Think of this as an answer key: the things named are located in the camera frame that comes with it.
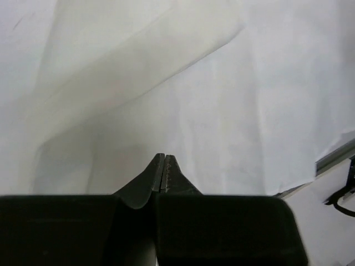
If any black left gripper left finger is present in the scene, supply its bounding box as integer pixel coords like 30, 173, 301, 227
1, 154, 165, 265

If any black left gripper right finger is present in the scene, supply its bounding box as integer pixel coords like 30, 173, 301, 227
155, 155, 308, 265

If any white pleated skirt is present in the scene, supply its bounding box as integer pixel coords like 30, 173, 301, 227
1, 1, 354, 195

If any black cable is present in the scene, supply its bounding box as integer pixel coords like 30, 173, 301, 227
324, 155, 355, 218

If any aluminium table edge rail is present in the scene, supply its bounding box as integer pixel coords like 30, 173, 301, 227
316, 139, 354, 176

